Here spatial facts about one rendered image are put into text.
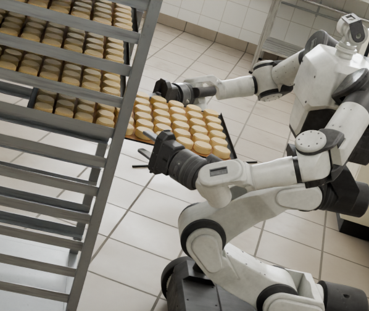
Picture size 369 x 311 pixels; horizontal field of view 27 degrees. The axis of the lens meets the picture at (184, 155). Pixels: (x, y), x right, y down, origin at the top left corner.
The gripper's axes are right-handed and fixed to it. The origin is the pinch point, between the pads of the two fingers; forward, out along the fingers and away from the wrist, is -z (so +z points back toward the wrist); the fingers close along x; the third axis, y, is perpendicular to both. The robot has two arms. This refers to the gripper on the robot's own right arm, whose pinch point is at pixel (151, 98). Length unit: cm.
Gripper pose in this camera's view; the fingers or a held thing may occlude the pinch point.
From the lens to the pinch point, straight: 249.4
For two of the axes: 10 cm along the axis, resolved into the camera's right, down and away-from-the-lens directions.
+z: 6.2, -1.1, 7.8
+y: 7.3, 4.4, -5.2
